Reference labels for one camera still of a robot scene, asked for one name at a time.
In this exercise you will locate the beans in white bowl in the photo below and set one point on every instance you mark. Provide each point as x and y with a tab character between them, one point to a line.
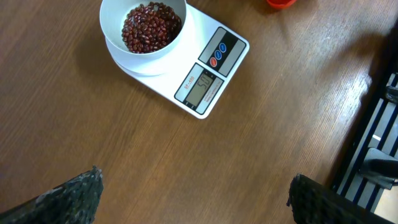
149	28

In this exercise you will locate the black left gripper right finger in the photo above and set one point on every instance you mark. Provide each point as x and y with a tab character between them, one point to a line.
312	203

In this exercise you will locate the black metal frame rack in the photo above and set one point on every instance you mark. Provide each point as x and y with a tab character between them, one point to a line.
374	132

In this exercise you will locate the red measuring scoop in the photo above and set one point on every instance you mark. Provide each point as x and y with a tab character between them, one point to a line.
280	4

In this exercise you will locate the white digital kitchen scale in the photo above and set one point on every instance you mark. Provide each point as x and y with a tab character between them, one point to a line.
195	73

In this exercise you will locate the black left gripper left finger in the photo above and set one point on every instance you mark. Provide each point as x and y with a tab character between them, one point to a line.
74	201

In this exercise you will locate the white round bowl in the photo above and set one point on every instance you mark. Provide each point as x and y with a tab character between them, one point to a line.
113	13

